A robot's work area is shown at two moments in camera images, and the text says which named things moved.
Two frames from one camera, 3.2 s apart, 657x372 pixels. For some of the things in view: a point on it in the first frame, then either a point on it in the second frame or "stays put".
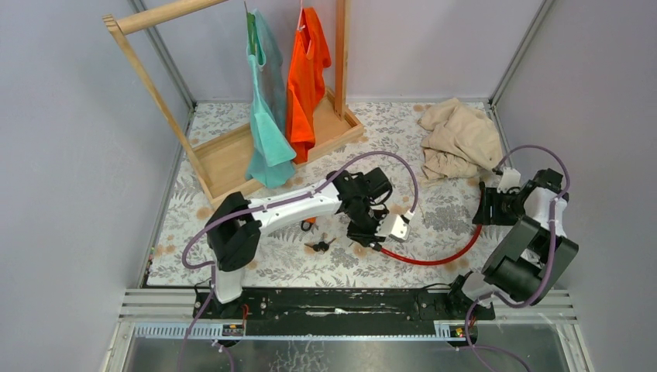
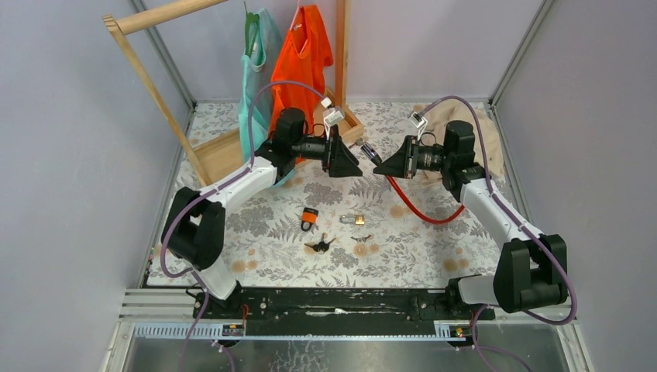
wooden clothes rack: (220, 163) stays put
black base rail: (335, 310) stays put
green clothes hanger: (251, 32) stays put
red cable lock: (376, 246) → (371, 153)
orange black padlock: (311, 220) stays put
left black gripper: (364, 236) → (342, 162)
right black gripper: (490, 197) → (401, 164)
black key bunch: (323, 246) stays put
